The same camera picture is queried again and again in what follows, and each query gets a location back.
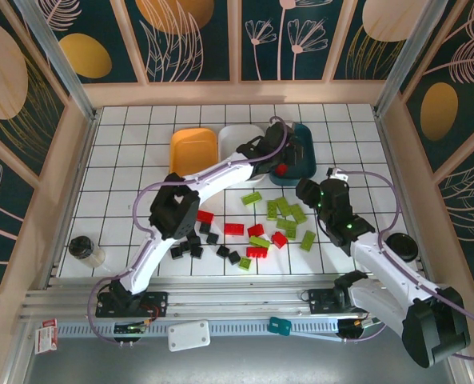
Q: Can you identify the teal plastic container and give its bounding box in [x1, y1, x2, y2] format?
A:
[266, 122, 317, 187]

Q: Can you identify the white plastic container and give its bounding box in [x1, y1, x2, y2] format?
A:
[217, 124, 267, 185]

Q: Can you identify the paper cup with black lid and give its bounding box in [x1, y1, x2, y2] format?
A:
[384, 231, 420, 264]

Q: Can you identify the yellow plastic container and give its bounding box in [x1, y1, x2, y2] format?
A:
[168, 126, 219, 179]

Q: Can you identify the teal plastic tag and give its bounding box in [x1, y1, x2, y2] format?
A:
[267, 316, 293, 337]

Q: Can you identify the white flat strip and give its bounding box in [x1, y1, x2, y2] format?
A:
[290, 330, 342, 344]

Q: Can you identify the white rectangular plate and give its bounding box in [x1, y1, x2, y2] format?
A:
[167, 319, 212, 354]

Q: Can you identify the glass jar with black lid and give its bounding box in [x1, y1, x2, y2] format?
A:
[68, 235, 107, 268]

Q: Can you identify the small green circuit board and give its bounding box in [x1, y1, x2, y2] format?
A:
[114, 322, 149, 335]

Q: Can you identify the red and white box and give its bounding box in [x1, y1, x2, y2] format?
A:
[34, 318, 60, 356]

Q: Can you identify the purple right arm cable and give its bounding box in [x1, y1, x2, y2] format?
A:
[332, 170, 474, 362]

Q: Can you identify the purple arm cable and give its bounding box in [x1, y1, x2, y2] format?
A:
[332, 170, 474, 362]
[88, 115, 290, 346]

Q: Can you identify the aluminium side rail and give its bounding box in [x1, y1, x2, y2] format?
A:
[42, 115, 100, 290]
[374, 114, 436, 283]

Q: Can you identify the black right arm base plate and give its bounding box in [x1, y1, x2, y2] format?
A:
[308, 287, 353, 315]

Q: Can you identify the aluminium mounting rail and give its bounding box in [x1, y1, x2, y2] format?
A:
[20, 274, 453, 319]

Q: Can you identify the aluminium frame post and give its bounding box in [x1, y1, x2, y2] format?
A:
[373, 0, 450, 119]
[12, 0, 100, 123]

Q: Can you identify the grey slotted cable duct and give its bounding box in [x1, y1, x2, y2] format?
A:
[56, 319, 344, 338]

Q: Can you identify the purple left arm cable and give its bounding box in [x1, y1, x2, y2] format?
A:
[88, 115, 290, 346]

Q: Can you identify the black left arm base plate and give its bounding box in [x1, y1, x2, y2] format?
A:
[95, 290, 169, 319]

